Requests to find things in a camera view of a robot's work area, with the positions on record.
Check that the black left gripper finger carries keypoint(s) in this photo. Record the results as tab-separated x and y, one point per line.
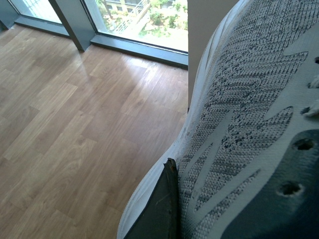
159	219

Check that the grey sneaker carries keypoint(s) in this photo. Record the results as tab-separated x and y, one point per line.
247	156

